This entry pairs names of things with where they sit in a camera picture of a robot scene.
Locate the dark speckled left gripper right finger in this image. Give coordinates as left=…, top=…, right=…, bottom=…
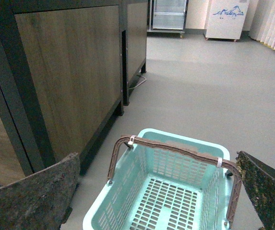
left=236, top=151, right=275, bottom=230

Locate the grey felt left gripper left finger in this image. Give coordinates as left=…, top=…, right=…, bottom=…
left=0, top=153, right=80, bottom=230

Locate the brown plastic basket handle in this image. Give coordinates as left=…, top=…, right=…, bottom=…
left=107, top=135, right=242, bottom=228

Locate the light teal plastic basket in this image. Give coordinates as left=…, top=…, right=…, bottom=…
left=83, top=128, right=233, bottom=230

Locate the white zip tie right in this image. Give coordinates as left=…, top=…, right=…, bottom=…
left=216, top=157, right=223, bottom=168

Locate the white zip tie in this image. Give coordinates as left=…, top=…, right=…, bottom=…
left=127, top=135, right=136, bottom=148
left=216, top=157, right=223, bottom=168

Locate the white zip tie left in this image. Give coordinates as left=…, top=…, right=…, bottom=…
left=127, top=135, right=136, bottom=148

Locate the white curtain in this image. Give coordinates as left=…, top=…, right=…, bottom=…
left=249, top=0, right=275, bottom=51

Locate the white chest freezer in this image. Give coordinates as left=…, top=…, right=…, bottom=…
left=204, top=0, right=250, bottom=42

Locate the glass door fridge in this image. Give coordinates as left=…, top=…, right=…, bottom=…
left=147, top=0, right=189, bottom=38

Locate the white cable on floor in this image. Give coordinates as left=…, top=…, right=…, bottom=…
left=127, top=74, right=147, bottom=90

